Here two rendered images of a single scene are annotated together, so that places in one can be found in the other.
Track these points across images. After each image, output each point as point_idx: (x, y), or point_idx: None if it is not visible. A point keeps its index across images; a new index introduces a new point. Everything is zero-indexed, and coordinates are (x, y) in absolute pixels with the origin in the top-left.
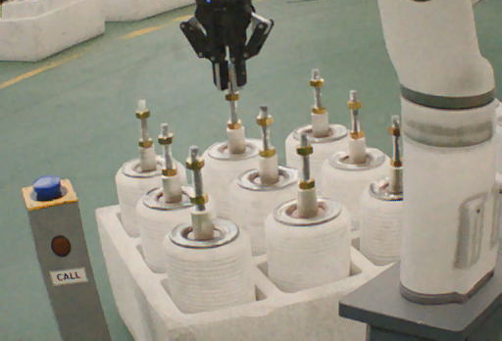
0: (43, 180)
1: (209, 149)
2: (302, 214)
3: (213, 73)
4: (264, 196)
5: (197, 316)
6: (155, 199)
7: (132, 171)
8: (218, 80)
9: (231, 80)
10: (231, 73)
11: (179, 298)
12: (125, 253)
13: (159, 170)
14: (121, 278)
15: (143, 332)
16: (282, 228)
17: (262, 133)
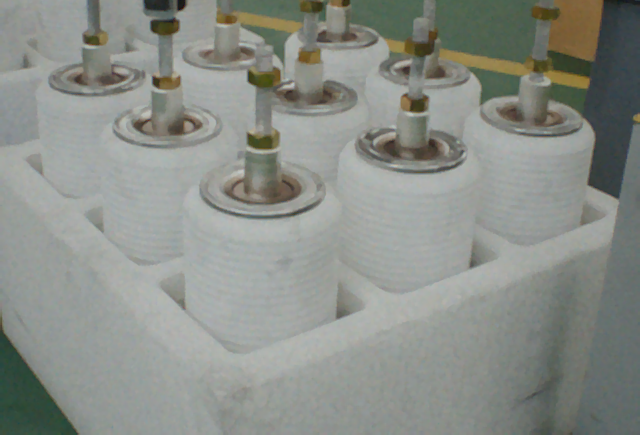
0: None
1: (173, 141)
2: (437, 72)
3: None
4: (365, 101)
5: (605, 203)
6: (429, 159)
7: (301, 197)
8: None
9: None
10: None
11: (579, 213)
12: (445, 298)
13: (291, 171)
14: (398, 397)
15: (481, 412)
16: (474, 84)
17: (314, 26)
